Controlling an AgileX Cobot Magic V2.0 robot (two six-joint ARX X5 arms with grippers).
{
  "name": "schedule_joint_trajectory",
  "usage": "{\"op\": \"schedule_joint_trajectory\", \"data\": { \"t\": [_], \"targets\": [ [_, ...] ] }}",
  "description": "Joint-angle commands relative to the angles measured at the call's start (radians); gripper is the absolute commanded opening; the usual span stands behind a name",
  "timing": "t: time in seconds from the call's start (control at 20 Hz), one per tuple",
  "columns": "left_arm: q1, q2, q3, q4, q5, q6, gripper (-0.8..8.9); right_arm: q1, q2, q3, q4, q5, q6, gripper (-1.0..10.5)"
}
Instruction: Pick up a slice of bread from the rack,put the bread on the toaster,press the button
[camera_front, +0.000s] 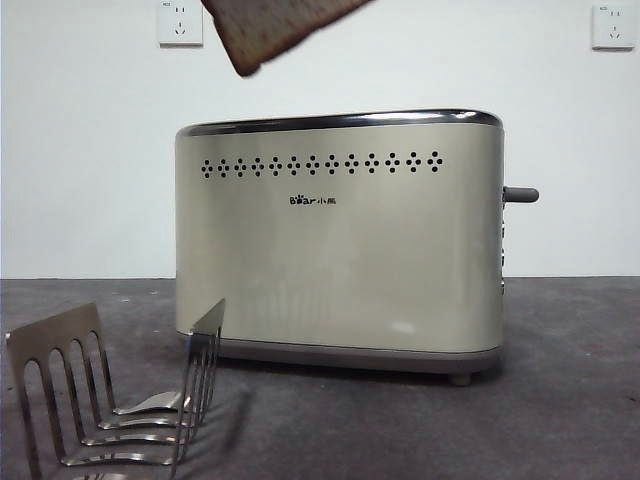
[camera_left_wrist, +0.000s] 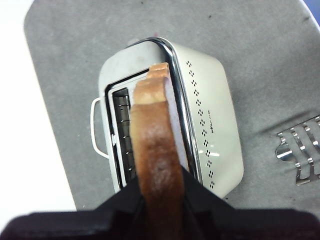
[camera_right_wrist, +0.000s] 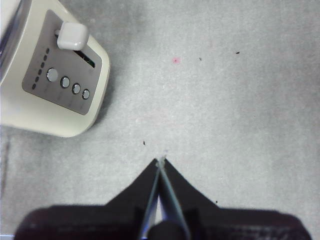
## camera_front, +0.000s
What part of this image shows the stainless steel toast rack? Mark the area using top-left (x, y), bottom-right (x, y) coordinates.
top-left (5, 298), bottom-right (227, 480)

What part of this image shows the toasted bread slice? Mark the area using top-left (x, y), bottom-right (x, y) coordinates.
top-left (199, 0), bottom-right (377, 78)

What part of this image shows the cream toaster with chrome top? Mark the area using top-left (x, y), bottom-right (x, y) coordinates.
top-left (174, 106), bottom-right (506, 387)

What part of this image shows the white wall socket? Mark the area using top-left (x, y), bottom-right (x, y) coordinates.
top-left (591, 3), bottom-right (636, 51)
top-left (158, 0), bottom-right (205, 49)

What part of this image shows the grey toaster lever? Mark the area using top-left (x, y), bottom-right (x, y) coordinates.
top-left (503, 185), bottom-right (541, 205)

